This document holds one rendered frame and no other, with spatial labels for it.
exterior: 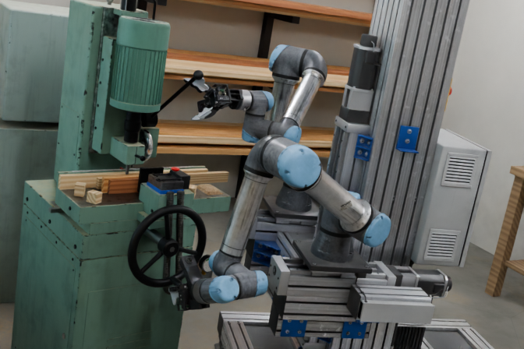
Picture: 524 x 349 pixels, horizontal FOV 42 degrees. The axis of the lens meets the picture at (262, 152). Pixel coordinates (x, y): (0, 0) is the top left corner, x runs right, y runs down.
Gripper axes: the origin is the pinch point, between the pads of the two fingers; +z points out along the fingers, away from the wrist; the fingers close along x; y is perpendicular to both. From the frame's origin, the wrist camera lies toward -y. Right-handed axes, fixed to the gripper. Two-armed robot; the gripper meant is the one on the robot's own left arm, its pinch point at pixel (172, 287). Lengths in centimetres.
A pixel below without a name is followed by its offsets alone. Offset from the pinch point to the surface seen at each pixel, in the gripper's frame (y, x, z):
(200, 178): -39, 30, 25
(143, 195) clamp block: -32.1, -1.7, 9.9
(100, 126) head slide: -60, -9, 24
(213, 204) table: -27.5, 27.3, 13.8
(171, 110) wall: -122, 130, 231
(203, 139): -91, 131, 192
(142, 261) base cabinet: -10.3, 0.0, 21.5
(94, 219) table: -25.7, -19.3, 11.7
